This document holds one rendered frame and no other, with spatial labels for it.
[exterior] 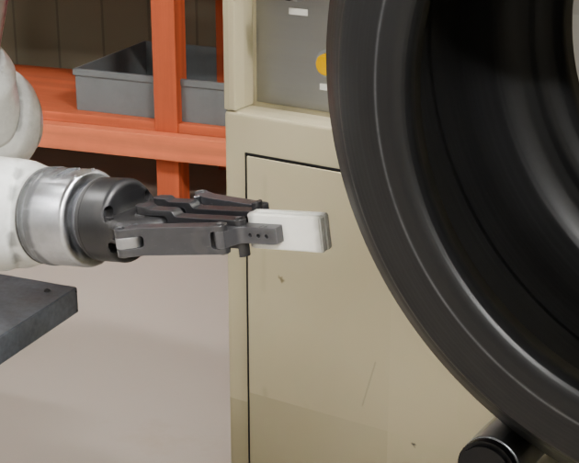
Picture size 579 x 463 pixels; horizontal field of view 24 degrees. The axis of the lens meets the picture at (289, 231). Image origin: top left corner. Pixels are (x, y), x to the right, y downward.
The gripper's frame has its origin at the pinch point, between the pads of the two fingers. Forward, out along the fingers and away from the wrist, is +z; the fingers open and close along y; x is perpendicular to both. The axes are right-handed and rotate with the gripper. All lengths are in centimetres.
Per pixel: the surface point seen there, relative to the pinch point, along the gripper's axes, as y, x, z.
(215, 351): 155, 85, -131
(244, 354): 64, 42, -54
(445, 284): -11.8, -1.0, 19.8
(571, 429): -11.4, 8.5, 27.8
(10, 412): 104, 82, -151
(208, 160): 230, 58, -182
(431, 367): 63, 40, -23
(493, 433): -7.6, 11.6, 20.5
